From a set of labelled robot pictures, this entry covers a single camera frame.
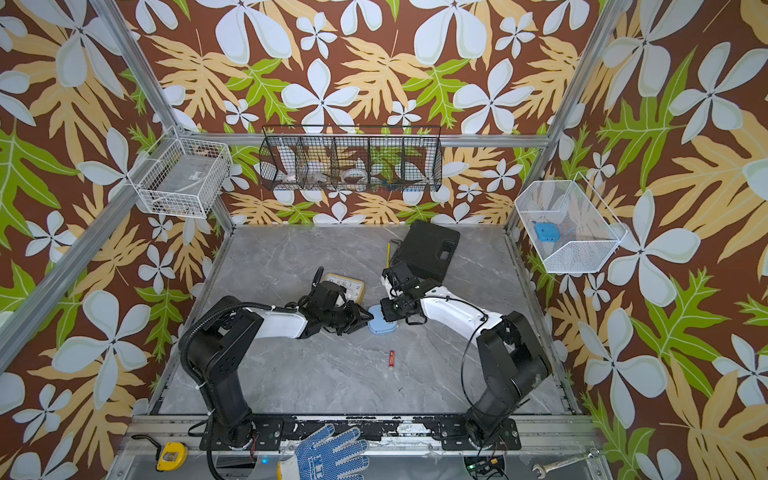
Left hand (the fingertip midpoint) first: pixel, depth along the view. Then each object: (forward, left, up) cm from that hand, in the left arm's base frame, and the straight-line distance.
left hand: (375, 315), depth 91 cm
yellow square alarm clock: (+10, +7, -1) cm, 12 cm away
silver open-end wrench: (-35, -53, -3) cm, 64 cm away
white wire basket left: (+28, +56, +31) cm, 70 cm away
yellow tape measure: (-37, +47, -1) cm, 60 cm away
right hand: (0, -3, +3) cm, 4 cm away
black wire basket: (+44, +8, +27) cm, 52 cm away
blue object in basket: (+15, -49, +22) cm, 56 cm away
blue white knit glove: (-36, +11, -3) cm, 38 cm away
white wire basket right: (+17, -56, +23) cm, 63 cm away
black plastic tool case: (+27, -19, 0) cm, 33 cm away
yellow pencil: (+26, -4, -4) cm, 27 cm away
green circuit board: (-38, -28, -7) cm, 47 cm away
